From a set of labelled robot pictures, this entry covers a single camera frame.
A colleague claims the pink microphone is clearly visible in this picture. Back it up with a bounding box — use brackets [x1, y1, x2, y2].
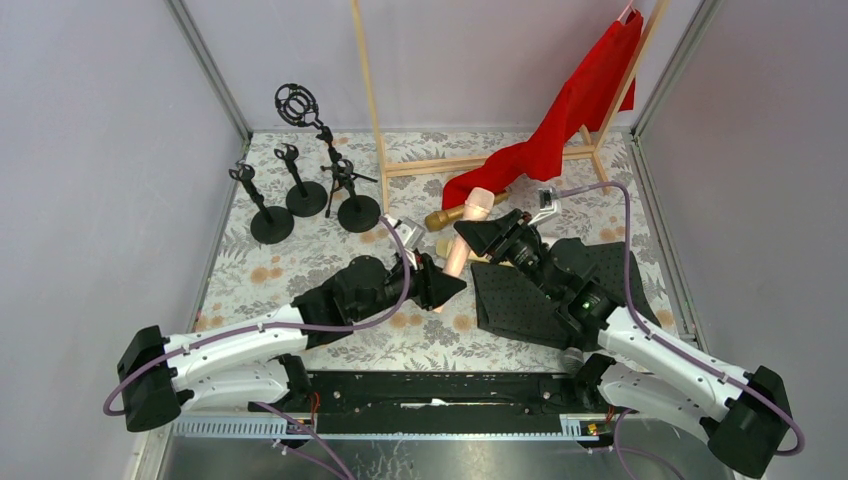
[436, 187, 496, 279]

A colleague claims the black round-base mic stand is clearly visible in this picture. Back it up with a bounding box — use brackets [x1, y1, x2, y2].
[333, 158, 381, 233]

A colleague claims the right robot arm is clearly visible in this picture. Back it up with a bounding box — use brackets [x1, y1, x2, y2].
[455, 210, 796, 479]

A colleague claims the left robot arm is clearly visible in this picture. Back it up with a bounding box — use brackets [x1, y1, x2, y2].
[103, 252, 466, 433]

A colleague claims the cream yellow microphone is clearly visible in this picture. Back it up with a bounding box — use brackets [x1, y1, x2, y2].
[436, 238, 453, 259]

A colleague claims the gold microphone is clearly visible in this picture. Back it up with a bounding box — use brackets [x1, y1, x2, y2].
[424, 190, 511, 232]

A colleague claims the dark perforated foam mat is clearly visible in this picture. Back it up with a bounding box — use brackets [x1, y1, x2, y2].
[471, 242, 624, 351]

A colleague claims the red cloth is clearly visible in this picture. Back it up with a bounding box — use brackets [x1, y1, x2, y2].
[442, 10, 644, 209]

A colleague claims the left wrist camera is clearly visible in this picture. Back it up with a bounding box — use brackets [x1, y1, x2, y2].
[384, 215, 425, 251]

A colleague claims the wooden rack frame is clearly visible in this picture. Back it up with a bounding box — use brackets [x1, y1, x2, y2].
[350, 0, 671, 210]

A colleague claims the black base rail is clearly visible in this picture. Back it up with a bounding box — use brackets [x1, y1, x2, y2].
[267, 371, 622, 423]

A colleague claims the grey slotted cable duct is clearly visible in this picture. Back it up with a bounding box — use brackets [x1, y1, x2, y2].
[174, 410, 603, 443]

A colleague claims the black tripod shock-mount stand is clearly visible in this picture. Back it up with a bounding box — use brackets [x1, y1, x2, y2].
[274, 83, 349, 193]

